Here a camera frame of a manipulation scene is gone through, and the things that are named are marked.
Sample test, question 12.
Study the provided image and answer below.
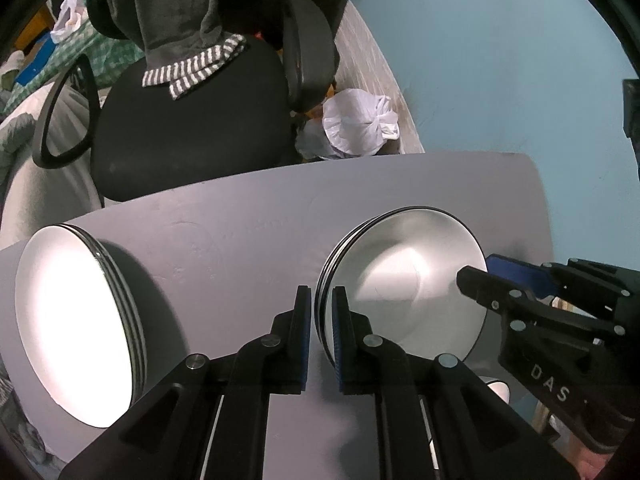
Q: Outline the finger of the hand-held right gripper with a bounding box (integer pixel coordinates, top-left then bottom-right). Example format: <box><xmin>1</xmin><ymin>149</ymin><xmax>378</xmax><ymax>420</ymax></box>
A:
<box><xmin>485</xmin><ymin>254</ymin><xmax>633</xmax><ymax>318</ymax></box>
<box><xmin>456</xmin><ymin>266</ymin><xmax>627</xmax><ymax>345</ymax></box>

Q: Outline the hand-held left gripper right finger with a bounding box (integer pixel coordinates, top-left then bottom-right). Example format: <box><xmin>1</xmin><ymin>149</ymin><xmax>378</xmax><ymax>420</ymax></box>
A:
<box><xmin>331</xmin><ymin>285</ymin><xmax>581</xmax><ymax>480</ymax></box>

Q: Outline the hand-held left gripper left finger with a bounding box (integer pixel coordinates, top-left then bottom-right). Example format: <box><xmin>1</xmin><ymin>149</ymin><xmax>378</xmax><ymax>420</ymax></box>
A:
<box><xmin>59</xmin><ymin>285</ymin><xmax>313</xmax><ymax>480</ymax></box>

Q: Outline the white deep plate black rim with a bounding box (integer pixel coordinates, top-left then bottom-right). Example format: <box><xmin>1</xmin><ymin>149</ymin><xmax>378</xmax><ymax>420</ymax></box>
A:
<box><xmin>318</xmin><ymin>207</ymin><xmax>451</xmax><ymax>361</ymax></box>
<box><xmin>314</xmin><ymin>206</ymin><xmax>436</xmax><ymax>356</ymax></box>
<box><xmin>322</xmin><ymin>207</ymin><xmax>489</xmax><ymax>367</ymax></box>

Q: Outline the person's right forearm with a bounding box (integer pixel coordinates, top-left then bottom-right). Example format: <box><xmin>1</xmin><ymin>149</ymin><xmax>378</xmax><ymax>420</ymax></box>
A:
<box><xmin>582</xmin><ymin>452</ymin><xmax>626</xmax><ymax>480</ymax></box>

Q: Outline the white ribbed bowl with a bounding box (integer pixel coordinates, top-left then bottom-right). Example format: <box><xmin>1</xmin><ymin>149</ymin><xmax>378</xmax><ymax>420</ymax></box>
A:
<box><xmin>477</xmin><ymin>376</ymin><xmax>512</xmax><ymax>406</ymax></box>

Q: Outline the black office chair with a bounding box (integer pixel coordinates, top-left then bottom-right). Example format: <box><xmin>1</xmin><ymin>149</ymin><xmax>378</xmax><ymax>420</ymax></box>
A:
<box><xmin>32</xmin><ymin>0</ymin><xmax>366</xmax><ymax>208</ymax></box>

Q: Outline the light grey bed cover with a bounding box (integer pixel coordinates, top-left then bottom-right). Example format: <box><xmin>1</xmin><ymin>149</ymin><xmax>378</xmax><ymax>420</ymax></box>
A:
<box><xmin>0</xmin><ymin>85</ymin><xmax>106</xmax><ymax>251</ymax></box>

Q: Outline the grey striped cloth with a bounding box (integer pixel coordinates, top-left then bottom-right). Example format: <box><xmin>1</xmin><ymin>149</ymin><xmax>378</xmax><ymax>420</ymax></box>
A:
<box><xmin>0</xmin><ymin>355</ymin><xmax>56</xmax><ymax>466</ymax></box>

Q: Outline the green checkered cloth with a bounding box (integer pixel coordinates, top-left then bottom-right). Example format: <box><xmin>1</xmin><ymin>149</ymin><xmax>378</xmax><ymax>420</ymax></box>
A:
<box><xmin>0</xmin><ymin>25</ymin><xmax>146</xmax><ymax>116</ymax></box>

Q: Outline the grey towel striped edge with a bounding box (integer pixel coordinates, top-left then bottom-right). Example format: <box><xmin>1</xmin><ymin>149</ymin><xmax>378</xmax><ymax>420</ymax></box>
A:
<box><xmin>97</xmin><ymin>0</ymin><xmax>248</xmax><ymax>101</ymax></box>

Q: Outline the blue box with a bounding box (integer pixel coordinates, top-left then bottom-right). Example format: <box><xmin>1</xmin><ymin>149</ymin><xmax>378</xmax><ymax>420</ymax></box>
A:
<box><xmin>15</xmin><ymin>42</ymin><xmax>56</xmax><ymax>86</ymax></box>

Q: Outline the small white plastic bag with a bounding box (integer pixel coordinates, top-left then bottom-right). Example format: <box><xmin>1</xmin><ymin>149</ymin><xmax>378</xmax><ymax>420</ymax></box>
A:
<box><xmin>50</xmin><ymin>0</ymin><xmax>83</xmax><ymax>43</ymax></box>

